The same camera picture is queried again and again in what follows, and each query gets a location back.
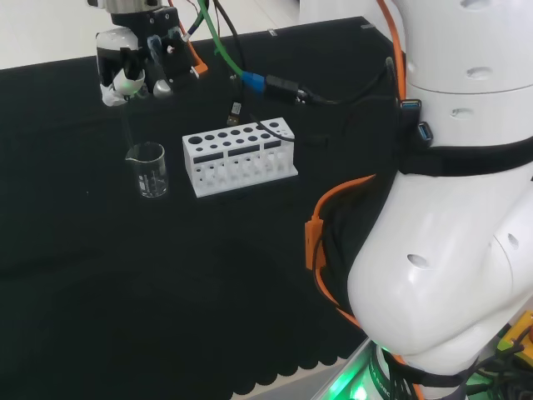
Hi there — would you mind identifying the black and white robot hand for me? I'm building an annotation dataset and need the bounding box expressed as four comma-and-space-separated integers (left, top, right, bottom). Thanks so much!
95, 28, 148, 108

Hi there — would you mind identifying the clear glass beaker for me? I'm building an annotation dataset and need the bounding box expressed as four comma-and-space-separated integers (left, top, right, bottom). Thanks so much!
125, 142, 169, 199

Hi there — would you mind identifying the white test tube rack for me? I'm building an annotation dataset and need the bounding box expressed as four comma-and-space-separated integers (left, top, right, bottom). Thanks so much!
181, 117, 300, 198

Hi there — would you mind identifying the black scalloped cloth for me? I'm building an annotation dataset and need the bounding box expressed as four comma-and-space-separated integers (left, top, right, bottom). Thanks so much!
0, 16, 403, 400

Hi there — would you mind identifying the yellow stop button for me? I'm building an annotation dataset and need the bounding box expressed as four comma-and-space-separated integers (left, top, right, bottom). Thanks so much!
494, 310, 533, 362

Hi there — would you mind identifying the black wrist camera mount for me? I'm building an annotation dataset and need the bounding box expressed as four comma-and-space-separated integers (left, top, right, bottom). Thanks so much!
146, 7, 209, 99

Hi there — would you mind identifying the green cable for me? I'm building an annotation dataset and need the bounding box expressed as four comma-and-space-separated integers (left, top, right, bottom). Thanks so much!
197, 0, 246, 79

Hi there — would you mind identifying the black cable with silver plug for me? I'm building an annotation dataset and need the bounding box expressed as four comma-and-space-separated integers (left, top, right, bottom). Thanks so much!
214, 0, 295, 143

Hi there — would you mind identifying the black cable with blue connector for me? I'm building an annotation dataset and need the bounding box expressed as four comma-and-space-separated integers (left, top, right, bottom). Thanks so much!
240, 56, 403, 106

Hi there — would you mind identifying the orange cable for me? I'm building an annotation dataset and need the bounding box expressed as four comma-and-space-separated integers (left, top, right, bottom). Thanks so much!
305, 0, 426, 400

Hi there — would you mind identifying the black arm strap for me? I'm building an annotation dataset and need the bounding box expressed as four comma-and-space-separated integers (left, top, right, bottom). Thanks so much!
396, 133, 533, 181

